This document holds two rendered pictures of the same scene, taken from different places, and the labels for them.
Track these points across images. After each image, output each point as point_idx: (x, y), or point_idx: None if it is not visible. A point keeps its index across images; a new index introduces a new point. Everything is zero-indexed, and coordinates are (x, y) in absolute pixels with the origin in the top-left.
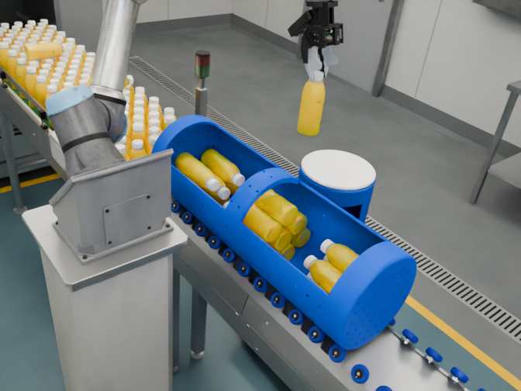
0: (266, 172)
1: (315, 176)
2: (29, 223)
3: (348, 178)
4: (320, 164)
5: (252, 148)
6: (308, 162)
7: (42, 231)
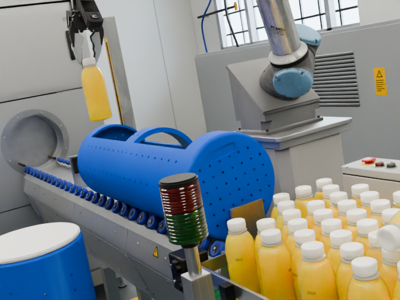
0: (155, 127)
1: (70, 226)
2: (341, 117)
3: (30, 231)
4: (49, 238)
5: (155, 145)
6: (62, 238)
7: (328, 118)
